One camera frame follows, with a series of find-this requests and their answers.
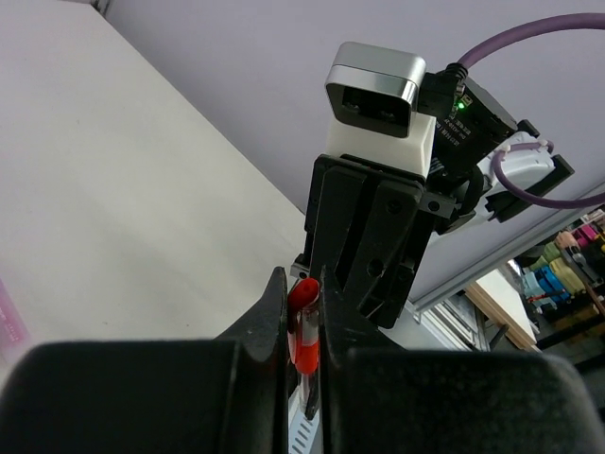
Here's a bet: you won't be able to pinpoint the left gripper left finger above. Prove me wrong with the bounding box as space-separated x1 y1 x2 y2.
217 267 288 453

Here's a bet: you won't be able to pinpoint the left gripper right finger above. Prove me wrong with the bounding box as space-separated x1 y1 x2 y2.
320 267 416 453

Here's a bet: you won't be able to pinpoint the wooden desk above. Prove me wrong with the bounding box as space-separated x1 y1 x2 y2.
464 270 540 352

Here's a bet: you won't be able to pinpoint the pink marker pen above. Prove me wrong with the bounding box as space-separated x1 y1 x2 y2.
1 283 30 360

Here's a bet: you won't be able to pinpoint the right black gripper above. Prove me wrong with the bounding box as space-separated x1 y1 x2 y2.
291 154 456 329

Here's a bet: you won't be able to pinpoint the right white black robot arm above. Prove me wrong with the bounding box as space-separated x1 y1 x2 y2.
292 74 572 328

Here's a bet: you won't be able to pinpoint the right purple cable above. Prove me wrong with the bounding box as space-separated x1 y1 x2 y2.
446 13 605 209

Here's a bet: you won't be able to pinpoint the colourful stacked storage bins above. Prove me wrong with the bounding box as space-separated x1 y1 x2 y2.
513 206 604 326

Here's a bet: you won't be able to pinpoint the red pen cap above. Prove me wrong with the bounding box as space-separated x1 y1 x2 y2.
287 277 320 375

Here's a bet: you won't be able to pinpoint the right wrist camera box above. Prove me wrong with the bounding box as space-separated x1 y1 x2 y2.
325 42 436 179

